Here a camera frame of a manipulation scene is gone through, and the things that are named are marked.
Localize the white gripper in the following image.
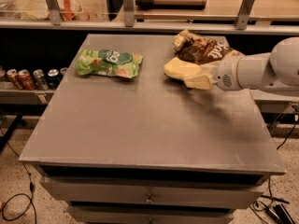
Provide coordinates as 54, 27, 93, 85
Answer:
183, 56, 241, 91

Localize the yellow sponge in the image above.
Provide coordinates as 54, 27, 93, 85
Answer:
164, 57, 203, 80

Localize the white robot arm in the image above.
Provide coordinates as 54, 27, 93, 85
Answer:
183, 37, 299, 96

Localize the brown chip bag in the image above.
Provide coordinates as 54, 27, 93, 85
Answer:
173, 30, 241, 65

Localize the green chip bag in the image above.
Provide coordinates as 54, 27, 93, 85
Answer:
75, 49, 143, 78

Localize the white orange plastic bag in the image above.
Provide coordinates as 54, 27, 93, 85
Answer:
18, 0, 83, 21

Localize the grey drawer cabinet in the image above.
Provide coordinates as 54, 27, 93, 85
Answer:
21, 35, 285, 214

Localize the upper grey drawer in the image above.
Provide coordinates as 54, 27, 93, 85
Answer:
40, 176, 263, 209

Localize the grey drawer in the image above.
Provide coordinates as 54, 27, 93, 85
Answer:
40, 176, 263, 209
67, 205, 234, 224

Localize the grey soda can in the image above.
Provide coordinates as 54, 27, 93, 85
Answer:
60, 67, 67, 77

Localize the dark soda can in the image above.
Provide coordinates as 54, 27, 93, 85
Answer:
48, 69, 61, 88

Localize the silver green soda can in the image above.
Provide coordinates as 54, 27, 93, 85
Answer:
33, 69, 49, 91

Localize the orange soda can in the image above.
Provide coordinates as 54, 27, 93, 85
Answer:
18, 69, 36, 91

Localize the lower grey drawer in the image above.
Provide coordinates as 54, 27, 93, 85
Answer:
67, 205, 234, 224

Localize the red soda can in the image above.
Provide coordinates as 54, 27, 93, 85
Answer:
7, 69, 23, 90

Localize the grey can shelf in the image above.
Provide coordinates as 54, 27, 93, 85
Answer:
0, 82, 54, 105

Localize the right metal bracket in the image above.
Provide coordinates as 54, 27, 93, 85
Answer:
235, 0, 255, 30

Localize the metal bracket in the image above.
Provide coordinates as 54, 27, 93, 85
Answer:
235, 0, 255, 30
46, 0, 63, 25
122, 0, 135, 27

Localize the black cable right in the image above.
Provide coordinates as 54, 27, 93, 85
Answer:
276, 120, 299, 151

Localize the middle metal bracket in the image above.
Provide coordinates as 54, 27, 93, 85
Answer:
122, 0, 135, 27

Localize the left metal bracket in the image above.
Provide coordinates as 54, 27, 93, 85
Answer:
46, 0, 63, 25

